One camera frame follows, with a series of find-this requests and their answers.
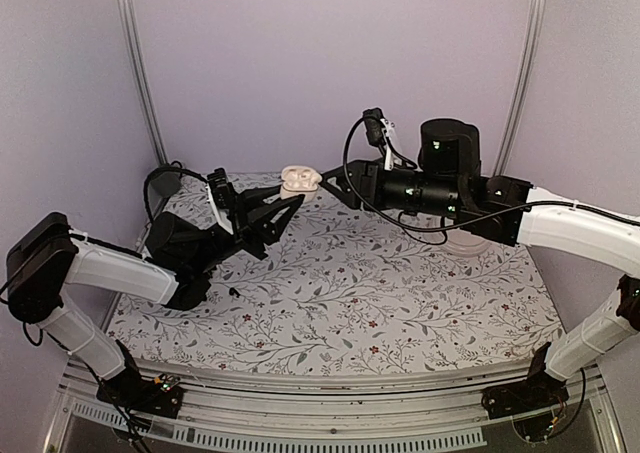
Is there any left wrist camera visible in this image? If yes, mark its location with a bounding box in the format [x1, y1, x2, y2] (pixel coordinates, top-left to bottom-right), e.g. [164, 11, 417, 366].
[206, 168, 234, 234]

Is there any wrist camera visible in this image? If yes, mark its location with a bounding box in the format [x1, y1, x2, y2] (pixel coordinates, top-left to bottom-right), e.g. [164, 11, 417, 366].
[206, 168, 234, 234]
[362, 107, 396, 171]

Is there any floral patterned table mat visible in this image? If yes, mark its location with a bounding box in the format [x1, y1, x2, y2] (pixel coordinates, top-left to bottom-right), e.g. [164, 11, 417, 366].
[107, 192, 563, 376]

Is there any grey mug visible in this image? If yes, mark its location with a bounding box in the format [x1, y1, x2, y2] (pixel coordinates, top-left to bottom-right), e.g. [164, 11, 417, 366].
[147, 165, 182, 198]

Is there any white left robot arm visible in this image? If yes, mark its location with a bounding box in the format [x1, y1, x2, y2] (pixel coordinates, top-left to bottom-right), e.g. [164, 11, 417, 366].
[1, 187, 305, 407]

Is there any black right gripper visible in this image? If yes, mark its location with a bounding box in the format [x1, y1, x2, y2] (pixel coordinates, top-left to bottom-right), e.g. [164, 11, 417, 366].
[317, 159, 463, 219]

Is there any right aluminium frame post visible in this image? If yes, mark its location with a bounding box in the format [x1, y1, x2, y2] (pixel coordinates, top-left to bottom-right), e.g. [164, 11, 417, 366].
[493, 0, 547, 176]

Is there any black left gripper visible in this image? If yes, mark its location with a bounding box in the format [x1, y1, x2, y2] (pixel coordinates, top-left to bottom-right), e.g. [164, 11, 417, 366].
[188, 184, 302, 274]

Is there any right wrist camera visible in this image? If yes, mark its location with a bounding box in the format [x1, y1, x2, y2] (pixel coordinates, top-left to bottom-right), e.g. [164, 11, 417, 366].
[362, 107, 396, 171]

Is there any white earbud charging case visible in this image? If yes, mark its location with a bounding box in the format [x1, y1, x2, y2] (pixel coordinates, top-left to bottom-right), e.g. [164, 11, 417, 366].
[280, 165, 322, 203]

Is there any aluminium front rail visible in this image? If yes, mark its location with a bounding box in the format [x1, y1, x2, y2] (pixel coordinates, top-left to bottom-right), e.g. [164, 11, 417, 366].
[47, 357, 621, 453]

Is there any left aluminium frame post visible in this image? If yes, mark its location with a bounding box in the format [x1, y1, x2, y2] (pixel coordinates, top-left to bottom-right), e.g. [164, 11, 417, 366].
[116, 0, 168, 165]

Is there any beige round plate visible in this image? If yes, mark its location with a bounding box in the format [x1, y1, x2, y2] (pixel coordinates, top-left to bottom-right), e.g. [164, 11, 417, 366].
[441, 228, 491, 258]

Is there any aluminium frame post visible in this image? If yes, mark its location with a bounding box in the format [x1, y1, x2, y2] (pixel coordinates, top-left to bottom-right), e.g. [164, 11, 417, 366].
[116, 0, 168, 165]
[493, 0, 547, 176]

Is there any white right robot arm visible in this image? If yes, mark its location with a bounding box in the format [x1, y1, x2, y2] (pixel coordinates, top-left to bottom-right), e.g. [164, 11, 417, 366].
[322, 112, 639, 409]

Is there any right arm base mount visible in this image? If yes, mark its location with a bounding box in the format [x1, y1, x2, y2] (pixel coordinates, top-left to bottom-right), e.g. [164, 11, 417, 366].
[481, 342, 569, 419]

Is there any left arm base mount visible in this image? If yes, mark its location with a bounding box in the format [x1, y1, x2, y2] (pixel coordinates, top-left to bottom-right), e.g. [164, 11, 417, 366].
[96, 356, 184, 419]

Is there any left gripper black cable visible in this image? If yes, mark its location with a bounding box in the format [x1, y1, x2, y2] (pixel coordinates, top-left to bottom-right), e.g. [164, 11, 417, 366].
[143, 167, 211, 224]

